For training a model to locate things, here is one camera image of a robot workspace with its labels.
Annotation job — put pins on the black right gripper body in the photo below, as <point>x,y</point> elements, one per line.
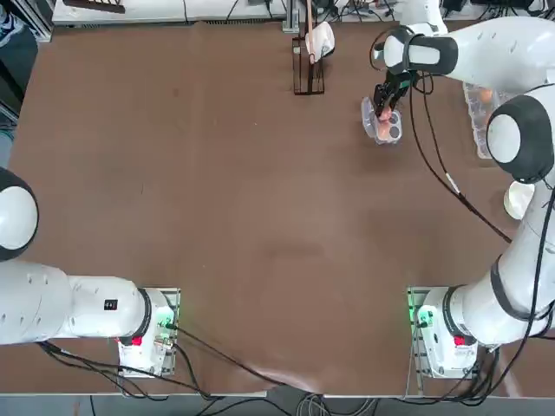
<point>399,84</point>

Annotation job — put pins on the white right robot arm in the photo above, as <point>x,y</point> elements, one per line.
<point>498,52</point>

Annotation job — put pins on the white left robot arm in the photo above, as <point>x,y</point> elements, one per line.
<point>86,307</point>

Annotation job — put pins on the small four-slot egg tray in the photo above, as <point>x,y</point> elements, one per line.
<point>367,119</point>

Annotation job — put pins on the transparent twelve-slot egg tray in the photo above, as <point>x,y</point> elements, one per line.
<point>476,125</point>

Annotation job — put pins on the white cup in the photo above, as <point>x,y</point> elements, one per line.
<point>323,39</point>

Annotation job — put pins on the wooden rack rod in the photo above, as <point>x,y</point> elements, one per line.
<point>309,26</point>

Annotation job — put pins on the white bowl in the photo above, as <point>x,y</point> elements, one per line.
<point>516,201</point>

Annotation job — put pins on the silver aluminium frame post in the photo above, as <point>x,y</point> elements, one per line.
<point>290,15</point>

